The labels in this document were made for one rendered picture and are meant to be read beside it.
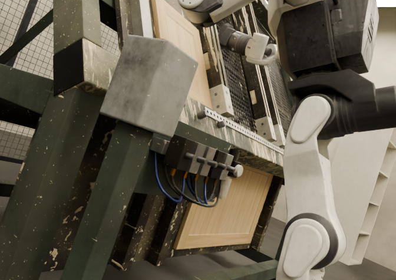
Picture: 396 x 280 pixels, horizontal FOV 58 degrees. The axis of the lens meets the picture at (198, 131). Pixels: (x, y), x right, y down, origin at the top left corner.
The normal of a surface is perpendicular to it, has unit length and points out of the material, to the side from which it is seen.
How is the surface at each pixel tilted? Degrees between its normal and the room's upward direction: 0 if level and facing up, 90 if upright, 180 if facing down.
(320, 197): 90
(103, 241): 90
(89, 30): 57
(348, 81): 90
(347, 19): 90
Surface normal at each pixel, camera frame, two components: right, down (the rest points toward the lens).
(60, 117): -0.52, -0.22
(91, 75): 0.84, -0.30
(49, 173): 0.79, 0.25
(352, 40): -0.47, 0.22
